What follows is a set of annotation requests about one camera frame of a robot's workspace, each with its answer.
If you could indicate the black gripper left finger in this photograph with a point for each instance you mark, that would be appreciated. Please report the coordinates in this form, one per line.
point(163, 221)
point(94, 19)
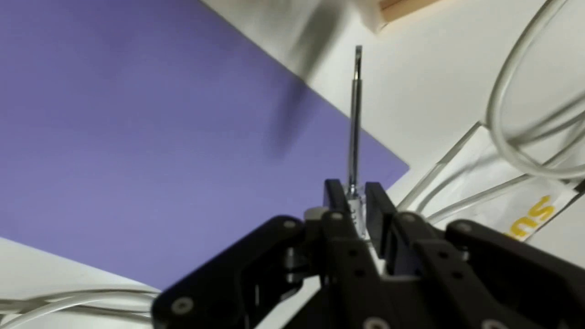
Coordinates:
point(330, 243)

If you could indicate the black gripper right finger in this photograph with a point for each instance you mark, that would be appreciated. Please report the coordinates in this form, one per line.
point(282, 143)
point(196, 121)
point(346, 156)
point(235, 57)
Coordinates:
point(414, 243)

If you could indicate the light wooden tray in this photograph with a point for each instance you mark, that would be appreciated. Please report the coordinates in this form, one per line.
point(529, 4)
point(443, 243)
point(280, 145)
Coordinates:
point(399, 8)

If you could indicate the white bag yellow print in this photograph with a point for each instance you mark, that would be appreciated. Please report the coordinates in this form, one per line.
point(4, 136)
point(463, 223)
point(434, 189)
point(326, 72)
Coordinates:
point(481, 185)

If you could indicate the purple paper sheet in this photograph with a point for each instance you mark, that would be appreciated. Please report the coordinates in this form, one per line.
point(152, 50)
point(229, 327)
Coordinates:
point(152, 134)

